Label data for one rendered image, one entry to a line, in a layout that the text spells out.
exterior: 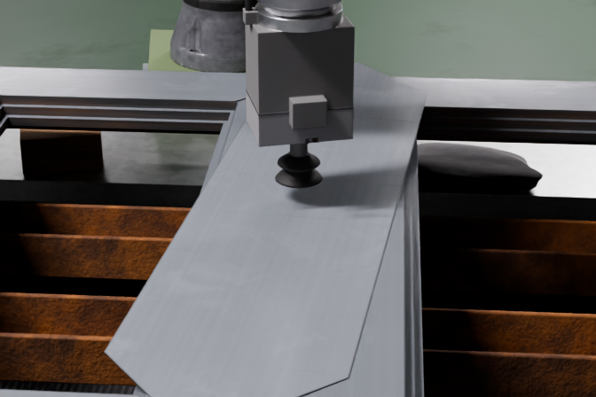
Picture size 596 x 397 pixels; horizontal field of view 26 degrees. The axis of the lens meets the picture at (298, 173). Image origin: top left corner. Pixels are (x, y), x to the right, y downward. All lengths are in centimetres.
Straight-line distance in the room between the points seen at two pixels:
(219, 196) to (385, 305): 24
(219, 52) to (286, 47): 73
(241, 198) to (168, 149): 54
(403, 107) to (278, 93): 31
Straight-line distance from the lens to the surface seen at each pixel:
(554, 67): 408
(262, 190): 119
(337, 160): 125
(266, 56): 109
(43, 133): 165
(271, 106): 110
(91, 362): 122
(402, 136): 131
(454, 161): 160
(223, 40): 181
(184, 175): 162
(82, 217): 146
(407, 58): 411
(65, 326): 129
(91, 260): 140
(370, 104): 139
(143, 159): 168
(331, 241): 110
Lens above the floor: 135
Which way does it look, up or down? 24 degrees down
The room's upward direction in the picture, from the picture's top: straight up
